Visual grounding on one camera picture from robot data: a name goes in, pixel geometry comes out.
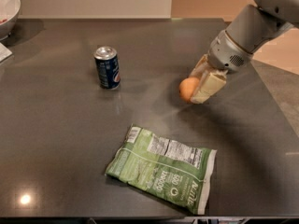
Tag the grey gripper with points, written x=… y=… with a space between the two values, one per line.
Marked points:
x=224 y=54

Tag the orange fruit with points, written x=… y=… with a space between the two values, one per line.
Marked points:
x=187 y=88

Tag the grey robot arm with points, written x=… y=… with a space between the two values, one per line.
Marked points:
x=261 y=22

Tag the green jalapeno chip bag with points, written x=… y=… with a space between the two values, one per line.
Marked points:
x=165 y=168

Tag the blue Pepsi soda can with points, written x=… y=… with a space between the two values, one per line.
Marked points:
x=107 y=65

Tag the white paper sheet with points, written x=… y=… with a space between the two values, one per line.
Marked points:
x=4 y=52

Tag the white bowl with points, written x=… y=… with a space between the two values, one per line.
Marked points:
x=9 y=12

